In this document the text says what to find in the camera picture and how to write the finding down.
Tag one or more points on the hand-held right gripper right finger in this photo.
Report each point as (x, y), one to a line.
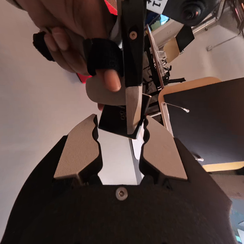
(162, 152)

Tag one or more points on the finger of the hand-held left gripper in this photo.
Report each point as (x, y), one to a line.
(133, 106)

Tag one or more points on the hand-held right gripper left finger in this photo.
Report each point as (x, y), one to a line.
(80, 150)

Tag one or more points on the black network switch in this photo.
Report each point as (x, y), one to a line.
(112, 120)

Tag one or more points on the wooden desk with black legs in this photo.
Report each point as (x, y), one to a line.
(155, 57)

